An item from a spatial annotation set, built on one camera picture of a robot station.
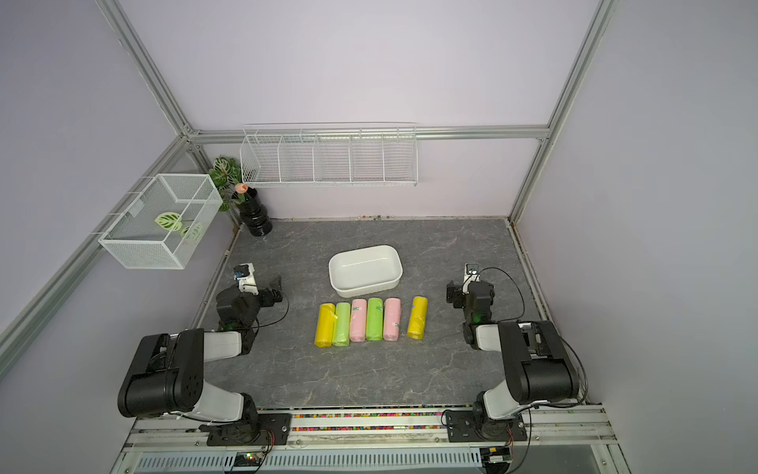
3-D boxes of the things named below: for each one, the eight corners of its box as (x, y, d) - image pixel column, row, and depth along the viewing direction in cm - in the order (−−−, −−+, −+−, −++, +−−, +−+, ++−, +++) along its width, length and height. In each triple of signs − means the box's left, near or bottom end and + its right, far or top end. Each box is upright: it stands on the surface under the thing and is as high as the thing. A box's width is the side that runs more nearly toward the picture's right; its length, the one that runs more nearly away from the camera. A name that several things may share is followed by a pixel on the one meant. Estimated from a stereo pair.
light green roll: (332, 346, 89) (331, 342, 86) (337, 307, 97) (336, 302, 95) (349, 346, 89) (347, 342, 86) (352, 307, 97) (351, 302, 95)
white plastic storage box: (334, 303, 99) (331, 294, 94) (329, 265, 109) (326, 255, 104) (406, 288, 103) (407, 278, 98) (395, 252, 113) (395, 242, 108)
